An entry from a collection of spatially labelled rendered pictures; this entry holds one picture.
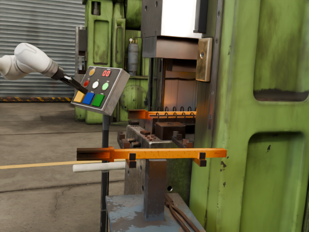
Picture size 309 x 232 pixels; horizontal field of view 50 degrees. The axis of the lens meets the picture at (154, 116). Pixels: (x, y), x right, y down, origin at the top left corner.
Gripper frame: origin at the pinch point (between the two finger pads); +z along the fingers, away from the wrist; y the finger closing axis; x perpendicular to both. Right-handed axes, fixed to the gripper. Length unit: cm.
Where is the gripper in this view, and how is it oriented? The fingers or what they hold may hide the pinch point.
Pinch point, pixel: (82, 89)
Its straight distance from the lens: 193.8
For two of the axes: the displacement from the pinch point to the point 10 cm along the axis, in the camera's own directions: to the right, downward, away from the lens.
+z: 5.9, 4.2, 6.9
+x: 3.9, -9.0, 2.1
